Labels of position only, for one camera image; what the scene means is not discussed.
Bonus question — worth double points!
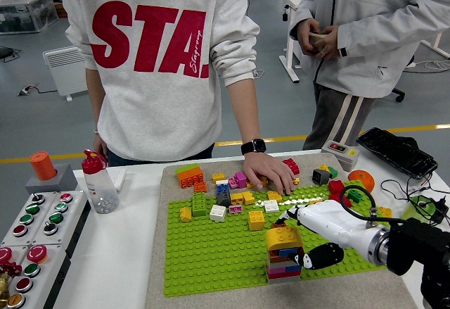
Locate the person's right hand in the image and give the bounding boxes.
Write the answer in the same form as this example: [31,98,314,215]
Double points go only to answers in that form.
[92,134,109,158]
[297,18,323,56]

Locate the person's left hand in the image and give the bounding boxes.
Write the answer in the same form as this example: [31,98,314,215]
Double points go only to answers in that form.
[242,152,297,196]
[314,25,341,61]

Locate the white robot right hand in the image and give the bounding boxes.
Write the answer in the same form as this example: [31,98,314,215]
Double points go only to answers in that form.
[274,199,384,271]

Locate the cream red-green button box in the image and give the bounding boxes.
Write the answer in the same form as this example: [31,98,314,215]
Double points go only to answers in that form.
[308,31,330,48]

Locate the yellow curved brick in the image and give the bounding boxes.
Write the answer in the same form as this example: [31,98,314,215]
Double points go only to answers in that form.
[264,225,304,253]

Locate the black plastic-wrapped device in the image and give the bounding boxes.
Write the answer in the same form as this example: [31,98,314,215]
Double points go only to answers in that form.
[355,127,439,179]

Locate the green studded baseplate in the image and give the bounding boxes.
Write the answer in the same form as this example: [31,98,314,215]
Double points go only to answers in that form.
[163,179,401,298]

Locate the white square brick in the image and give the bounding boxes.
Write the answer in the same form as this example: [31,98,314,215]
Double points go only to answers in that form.
[263,198,281,214]
[209,204,228,222]

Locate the tall yellow square brick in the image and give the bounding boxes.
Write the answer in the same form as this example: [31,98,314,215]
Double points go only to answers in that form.
[247,210,266,232]

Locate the brown-topped multicolour brick stack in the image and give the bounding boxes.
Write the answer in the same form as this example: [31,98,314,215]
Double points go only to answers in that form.
[266,245,305,284]

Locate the long green brick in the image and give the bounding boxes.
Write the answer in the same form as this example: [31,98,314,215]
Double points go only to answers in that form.
[191,191,207,217]

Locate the orange and green brick block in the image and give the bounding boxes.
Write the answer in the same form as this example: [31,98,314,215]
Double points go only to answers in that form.
[174,163,205,189]

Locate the white desk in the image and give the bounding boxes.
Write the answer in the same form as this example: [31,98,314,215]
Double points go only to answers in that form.
[420,30,450,60]
[279,0,307,84]

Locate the black wristwatch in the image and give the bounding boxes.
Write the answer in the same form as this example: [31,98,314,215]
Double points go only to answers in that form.
[240,139,267,156]

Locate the person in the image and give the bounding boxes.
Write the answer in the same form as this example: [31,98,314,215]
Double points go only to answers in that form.
[290,0,450,151]
[62,0,261,168]

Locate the clear bottle with red cap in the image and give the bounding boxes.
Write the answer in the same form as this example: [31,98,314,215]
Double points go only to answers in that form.
[81,149,120,215]

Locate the grey block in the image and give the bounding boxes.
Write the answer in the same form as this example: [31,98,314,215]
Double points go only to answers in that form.
[25,163,78,196]

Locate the orange fruit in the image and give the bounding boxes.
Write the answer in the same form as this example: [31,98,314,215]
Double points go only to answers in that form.
[347,169,375,194]

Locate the orange cylinder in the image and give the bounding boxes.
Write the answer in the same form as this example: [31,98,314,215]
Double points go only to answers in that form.
[28,151,58,182]

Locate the white panel heater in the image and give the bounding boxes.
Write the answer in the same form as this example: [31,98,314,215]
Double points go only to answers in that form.
[42,45,89,103]

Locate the green tape roll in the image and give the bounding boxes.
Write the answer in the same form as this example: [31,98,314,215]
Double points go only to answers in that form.
[402,194,439,222]

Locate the grey push-button box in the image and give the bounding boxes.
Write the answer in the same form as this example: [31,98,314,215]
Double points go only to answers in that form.
[0,190,91,253]

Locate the black power adapter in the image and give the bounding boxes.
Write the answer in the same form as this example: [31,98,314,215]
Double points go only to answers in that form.
[430,198,450,224]

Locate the grey emergency-stop button box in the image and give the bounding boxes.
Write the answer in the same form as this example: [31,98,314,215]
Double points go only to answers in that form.
[0,244,71,309]

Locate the black floor stand base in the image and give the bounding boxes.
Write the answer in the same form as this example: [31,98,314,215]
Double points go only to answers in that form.
[0,46,22,63]

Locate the clear storage crate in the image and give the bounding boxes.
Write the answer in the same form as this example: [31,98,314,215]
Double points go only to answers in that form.
[0,0,60,35]

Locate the brass valve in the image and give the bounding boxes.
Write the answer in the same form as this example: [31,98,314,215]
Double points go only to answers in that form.
[0,273,11,308]

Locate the white wall switch plate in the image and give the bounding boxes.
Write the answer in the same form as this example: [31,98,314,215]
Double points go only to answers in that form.
[105,167,127,194]

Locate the grey switch box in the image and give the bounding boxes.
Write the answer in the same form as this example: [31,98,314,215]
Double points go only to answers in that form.
[320,139,360,172]

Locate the black table cables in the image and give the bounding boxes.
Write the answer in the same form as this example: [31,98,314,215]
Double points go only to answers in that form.
[381,177,450,218]

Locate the floor socket with cable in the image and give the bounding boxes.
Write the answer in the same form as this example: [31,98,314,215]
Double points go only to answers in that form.
[17,82,59,97]

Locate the red valve handle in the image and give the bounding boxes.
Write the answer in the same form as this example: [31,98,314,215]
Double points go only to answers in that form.
[0,261,23,277]

